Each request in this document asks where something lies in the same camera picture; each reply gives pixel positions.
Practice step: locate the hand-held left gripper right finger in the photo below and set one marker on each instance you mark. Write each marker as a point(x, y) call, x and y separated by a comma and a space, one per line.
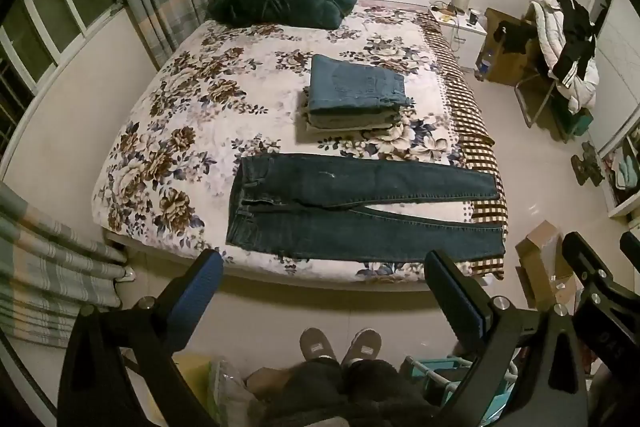
point(455, 294)

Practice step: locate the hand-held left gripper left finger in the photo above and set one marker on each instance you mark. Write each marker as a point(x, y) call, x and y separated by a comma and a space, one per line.
point(200, 292)

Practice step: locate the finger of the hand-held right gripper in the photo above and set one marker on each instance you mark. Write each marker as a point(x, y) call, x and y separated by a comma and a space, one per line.
point(631, 244)
point(585, 259)

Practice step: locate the dark blue jeans pants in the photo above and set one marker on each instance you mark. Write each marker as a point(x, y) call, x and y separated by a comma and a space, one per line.
point(300, 187)

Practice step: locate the small open cardboard box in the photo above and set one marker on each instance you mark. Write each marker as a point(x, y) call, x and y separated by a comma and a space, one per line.
point(542, 247)

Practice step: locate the teal plastic basket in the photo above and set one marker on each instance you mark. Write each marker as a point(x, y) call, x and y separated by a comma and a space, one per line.
point(440, 369)

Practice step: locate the clear plastic bag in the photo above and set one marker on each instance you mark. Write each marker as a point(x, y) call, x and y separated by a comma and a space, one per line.
point(230, 392)

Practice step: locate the person's right grey slipper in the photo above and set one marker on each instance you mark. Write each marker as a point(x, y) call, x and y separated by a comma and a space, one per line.
point(362, 347)

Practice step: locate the person's grey slipper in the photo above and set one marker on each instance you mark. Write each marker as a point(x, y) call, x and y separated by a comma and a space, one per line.
point(362, 347)
point(319, 347)

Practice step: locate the person's left grey slipper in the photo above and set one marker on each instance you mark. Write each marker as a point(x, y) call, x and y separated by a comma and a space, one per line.
point(319, 347)

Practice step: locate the person's legs in dark trousers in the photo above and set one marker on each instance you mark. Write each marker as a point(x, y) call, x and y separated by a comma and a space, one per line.
point(340, 392)

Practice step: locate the white wardrobe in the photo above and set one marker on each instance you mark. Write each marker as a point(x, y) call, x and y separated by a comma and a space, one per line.
point(617, 72)

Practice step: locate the brown checked bed sheet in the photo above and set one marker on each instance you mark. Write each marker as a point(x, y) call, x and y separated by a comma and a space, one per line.
point(465, 107)

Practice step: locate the large brown cardboard box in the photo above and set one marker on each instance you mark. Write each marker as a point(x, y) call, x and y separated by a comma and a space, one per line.
point(510, 64)

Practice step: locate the black garment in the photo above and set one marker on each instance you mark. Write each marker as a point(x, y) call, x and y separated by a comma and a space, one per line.
point(575, 32)

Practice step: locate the plastic water bottle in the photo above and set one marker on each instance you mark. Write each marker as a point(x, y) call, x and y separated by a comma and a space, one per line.
point(483, 64)

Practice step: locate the white padded jacket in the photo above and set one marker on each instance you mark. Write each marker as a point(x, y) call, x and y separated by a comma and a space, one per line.
point(547, 37)

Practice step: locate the black cloth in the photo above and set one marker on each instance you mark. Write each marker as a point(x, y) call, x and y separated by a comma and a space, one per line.
point(511, 37)

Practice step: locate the folded light blue jeans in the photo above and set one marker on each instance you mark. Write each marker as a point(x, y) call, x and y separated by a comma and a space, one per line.
point(350, 82)

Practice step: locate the floral printed blanket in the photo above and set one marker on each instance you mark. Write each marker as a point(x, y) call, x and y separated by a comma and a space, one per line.
point(250, 57)

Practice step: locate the white nightstand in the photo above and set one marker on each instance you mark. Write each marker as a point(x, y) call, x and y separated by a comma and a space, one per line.
point(470, 39)

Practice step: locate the dark cup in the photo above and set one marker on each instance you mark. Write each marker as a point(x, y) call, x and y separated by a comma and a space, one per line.
point(473, 17)

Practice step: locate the white bed frame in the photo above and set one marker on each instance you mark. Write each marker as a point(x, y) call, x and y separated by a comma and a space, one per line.
point(300, 274)

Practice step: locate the metal frame chair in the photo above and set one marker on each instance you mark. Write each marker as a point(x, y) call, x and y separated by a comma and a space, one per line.
point(532, 99)

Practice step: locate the white frame window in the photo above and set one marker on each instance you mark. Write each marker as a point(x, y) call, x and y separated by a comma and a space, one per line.
point(55, 7)

